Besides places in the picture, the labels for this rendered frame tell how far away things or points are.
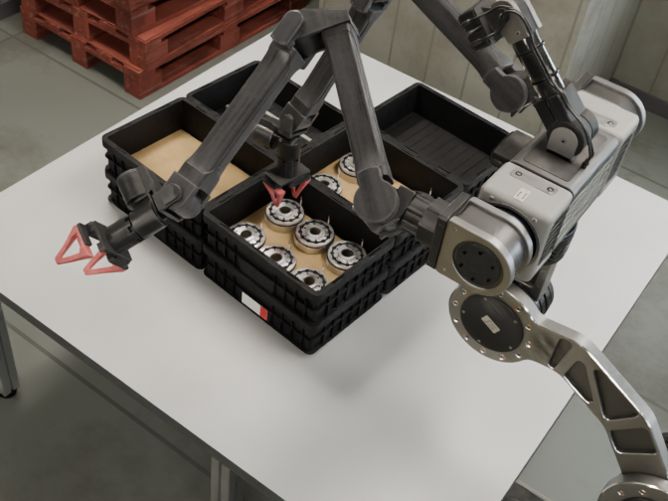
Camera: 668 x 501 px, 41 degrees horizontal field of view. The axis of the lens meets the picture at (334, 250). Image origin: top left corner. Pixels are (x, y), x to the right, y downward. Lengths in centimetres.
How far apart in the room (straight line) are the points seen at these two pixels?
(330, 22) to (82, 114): 261
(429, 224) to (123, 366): 101
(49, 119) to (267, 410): 231
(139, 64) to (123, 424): 181
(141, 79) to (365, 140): 269
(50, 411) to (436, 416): 136
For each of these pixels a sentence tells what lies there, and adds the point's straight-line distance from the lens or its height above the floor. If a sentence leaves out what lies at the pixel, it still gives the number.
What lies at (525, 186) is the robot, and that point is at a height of 153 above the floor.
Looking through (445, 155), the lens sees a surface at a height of 83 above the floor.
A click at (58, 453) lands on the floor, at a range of 296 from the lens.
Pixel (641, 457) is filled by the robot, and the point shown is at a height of 101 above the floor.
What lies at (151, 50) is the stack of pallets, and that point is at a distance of 414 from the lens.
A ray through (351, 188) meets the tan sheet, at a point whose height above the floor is 83.
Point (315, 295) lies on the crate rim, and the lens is 208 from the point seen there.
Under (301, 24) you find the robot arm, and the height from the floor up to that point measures 161.
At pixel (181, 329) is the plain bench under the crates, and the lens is 230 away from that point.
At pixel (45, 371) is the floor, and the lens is 315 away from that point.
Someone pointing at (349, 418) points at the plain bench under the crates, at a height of 70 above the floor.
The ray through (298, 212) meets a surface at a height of 86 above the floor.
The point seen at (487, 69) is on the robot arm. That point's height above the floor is 146.
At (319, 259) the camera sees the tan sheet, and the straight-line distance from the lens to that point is 230.
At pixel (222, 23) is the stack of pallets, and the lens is 449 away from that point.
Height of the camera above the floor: 246
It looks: 44 degrees down
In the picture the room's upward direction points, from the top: 8 degrees clockwise
